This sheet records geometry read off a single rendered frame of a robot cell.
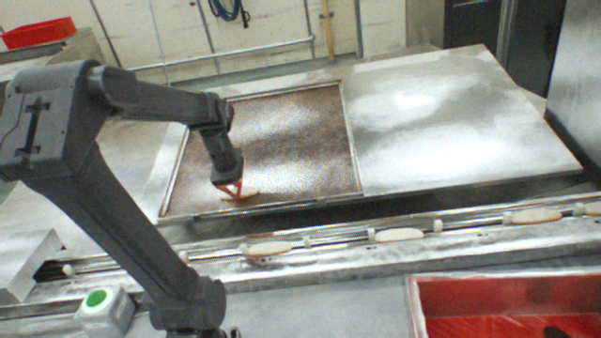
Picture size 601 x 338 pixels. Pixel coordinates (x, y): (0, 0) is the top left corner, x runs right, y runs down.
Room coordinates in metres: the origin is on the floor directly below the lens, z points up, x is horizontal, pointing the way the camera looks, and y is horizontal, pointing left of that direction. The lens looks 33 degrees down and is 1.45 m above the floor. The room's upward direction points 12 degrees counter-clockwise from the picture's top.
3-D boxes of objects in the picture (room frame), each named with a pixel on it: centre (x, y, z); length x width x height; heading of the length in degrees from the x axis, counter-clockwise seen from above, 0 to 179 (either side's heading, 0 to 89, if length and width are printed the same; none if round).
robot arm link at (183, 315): (0.43, 0.23, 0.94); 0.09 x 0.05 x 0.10; 170
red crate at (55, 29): (3.93, 2.11, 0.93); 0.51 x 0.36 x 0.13; 87
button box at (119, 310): (0.53, 0.44, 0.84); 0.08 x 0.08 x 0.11; 83
